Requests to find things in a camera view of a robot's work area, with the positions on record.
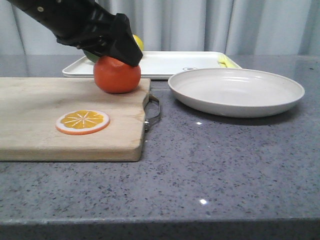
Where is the yellow lemon right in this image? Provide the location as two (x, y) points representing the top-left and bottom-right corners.
(133, 34), (144, 51)

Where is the white rectangular tray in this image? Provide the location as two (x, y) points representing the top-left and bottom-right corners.
(62, 51), (243, 81)

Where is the metal cutting board handle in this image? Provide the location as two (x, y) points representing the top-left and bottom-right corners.
(143, 94), (161, 132)

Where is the white round plate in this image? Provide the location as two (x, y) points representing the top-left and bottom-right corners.
(168, 68), (305, 118)

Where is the orange slice piece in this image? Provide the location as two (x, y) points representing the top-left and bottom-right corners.
(55, 109), (110, 135)

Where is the wooden cutting board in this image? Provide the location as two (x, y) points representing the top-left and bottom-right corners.
(0, 77), (151, 162)

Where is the yellow plastic utensil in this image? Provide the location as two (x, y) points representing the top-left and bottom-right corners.
(217, 54), (242, 69)

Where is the grey curtain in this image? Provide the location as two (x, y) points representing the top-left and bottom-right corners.
(0, 0), (320, 56)

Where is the whole orange fruit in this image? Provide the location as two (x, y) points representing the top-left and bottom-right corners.
(93, 56), (141, 94)

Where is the green lime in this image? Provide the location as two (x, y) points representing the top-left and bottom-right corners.
(83, 50), (100, 63)

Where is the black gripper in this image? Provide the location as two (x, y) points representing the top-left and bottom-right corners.
(10, 0), (143, 67)

